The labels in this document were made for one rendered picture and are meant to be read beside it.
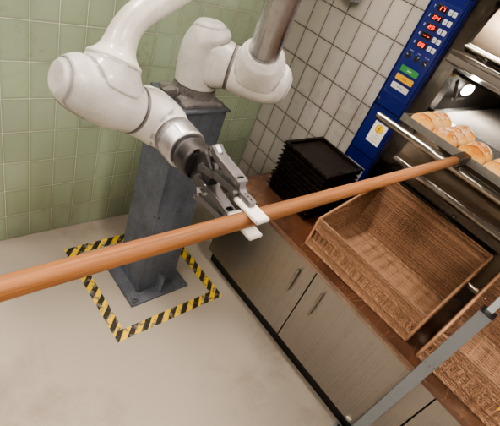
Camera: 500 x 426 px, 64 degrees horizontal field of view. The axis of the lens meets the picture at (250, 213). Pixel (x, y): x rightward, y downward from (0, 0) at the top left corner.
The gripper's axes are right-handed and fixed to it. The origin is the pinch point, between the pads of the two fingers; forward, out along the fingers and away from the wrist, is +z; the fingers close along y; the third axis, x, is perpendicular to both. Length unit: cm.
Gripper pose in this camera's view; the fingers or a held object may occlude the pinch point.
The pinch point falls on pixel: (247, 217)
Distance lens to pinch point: 71.7
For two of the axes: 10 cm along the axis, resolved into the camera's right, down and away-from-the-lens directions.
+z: 6.0, 6.5, -4.7
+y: -3.3, 7.4, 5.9
